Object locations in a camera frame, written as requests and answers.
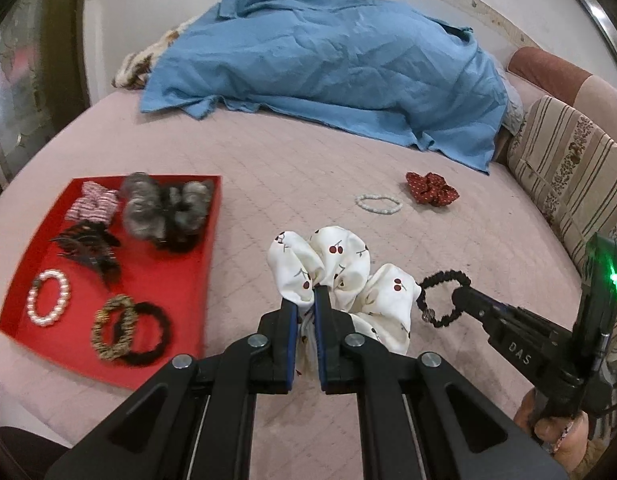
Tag red plaid scrunchie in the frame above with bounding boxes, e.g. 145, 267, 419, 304
64, 181, 122, 223

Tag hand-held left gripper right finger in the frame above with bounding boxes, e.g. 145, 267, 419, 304
313, 285, 570, 480

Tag white cherry print scrunchie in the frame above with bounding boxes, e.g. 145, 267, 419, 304
267, 226, 423, 361

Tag thin black ruffled hair tie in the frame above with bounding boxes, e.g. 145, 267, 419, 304
416, 270, 473, 330

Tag pale green bead bracelet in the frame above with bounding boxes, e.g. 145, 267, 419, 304
356, 193, 404, 215

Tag thick black hair tie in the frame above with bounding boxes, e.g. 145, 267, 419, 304
111, 301, 172, 367

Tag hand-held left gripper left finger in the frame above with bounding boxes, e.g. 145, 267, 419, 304
45, 300, 300, 480

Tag striped floral cushion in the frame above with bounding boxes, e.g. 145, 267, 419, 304
506, 95, 617, 281

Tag wooden door frame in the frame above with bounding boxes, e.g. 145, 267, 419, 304
0, 0, 92, 186

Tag leopard print hair tie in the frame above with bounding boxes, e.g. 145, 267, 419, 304
91, 295, 138, 362

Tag person's right hand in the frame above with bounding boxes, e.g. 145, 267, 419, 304
513, 390, 592, 473

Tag blue cloth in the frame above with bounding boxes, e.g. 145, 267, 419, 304
140, 0, 507, 175

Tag red tray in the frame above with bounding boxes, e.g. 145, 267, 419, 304
0, 175, 223, 392

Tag metal mirror frame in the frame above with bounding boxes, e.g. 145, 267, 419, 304
541, 0, 617, 83

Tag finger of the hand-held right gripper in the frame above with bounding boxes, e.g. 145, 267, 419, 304
456, 286, 520, 322
449, 296, 495, 335

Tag brown white fuzzy blanket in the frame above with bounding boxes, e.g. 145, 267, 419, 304
112, 14, 202, 92

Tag red polka dot scrunchie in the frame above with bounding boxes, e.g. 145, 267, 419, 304
406, 171, 460, 207

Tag rhinestone butterfly hair claw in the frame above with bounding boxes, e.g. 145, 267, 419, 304
49, 220, 112, 263

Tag dark grey scrunchie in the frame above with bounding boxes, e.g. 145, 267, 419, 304
151, 180, 215, 253

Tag white pearl bracelet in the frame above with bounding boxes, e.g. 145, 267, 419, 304
26, 269, 70, 327

